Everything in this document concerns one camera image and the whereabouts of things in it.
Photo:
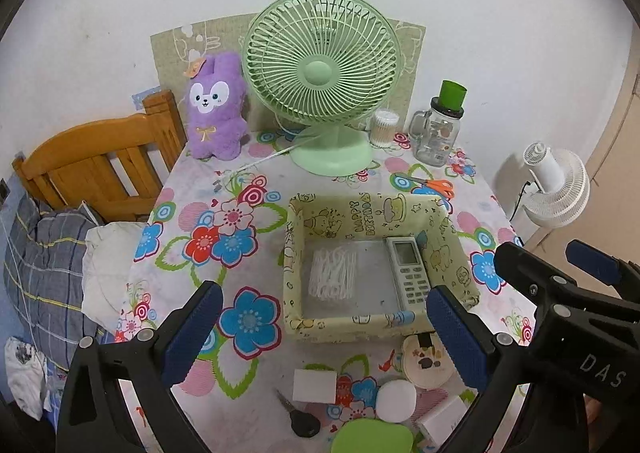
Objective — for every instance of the glass jar mug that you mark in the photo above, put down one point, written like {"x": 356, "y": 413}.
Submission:
{"x": 437, "y": 143}

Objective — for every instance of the white sponge block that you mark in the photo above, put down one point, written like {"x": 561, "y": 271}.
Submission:
{"x": 314, "y": 385}

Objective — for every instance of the clear cotton swab container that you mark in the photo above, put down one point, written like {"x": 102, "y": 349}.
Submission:
{"x": 384, "y": 130}

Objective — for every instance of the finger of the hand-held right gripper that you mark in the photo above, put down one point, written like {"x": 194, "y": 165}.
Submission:
{"x": 595, "y": 263}
{"x": 530, "y": 268}

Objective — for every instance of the white charger plug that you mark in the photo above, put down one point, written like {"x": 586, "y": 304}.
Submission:
{"x": 442, "y": 420}

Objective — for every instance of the grey plaid quilt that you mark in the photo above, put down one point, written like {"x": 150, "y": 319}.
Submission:
{"x": 45, "y": 273}

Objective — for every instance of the beige printed wall mat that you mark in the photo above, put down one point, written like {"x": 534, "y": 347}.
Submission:
{"x": 175, "y": 63}

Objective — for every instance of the black car key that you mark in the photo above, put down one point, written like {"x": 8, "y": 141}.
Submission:
{"x": 305, "y": 425}

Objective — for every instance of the wooden bed headboard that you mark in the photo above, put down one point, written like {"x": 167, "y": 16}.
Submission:
{"x": 75, "y": 168}

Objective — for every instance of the cream round printed tin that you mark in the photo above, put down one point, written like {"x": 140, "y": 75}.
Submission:
{"x": 425, "y": 365}

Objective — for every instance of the yellow printed fabric storage box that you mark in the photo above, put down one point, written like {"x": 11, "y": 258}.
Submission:
{"x": 325, "y": 223}

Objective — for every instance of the green plastic lid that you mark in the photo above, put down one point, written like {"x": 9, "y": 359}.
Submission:
{"x": 372, "y": 439}

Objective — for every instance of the pack of white floss picks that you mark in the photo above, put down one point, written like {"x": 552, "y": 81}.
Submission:
{"x": 332, "y": 273}

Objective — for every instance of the purple plush bunny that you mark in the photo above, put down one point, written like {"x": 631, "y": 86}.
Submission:
{"x": 215, "y": 128}

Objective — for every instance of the green desk fan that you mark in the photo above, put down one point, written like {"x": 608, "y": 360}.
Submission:
{"x": 320, "y": 73}

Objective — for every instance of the white standing fan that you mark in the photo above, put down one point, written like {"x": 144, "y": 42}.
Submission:
{"x": 555, "y": 193}

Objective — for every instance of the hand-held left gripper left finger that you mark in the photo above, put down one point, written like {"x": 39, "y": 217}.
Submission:
{"x": 192, "y": 333}

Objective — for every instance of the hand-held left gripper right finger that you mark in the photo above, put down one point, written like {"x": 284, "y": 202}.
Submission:
{"x": 455, "y": 338}

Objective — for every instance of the grey remote control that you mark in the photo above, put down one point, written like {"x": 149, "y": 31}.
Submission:
{"x": 407, "y": 278}

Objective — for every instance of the blue paper piece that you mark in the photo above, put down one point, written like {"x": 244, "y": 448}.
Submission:
{"x": 145, "y": 97}

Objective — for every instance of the white pillow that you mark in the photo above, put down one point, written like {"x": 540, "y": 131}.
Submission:
{"x": 110, "y": 268}

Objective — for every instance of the green plastic cup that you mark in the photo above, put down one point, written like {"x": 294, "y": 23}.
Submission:
{"x": 452, "y": 94}

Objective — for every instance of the white printed cloth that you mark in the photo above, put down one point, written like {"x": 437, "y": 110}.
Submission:
{"x": 22, "y": 373}

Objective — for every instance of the floral tablecloth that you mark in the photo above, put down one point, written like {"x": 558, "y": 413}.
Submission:
{"x": 240, "y": 278}

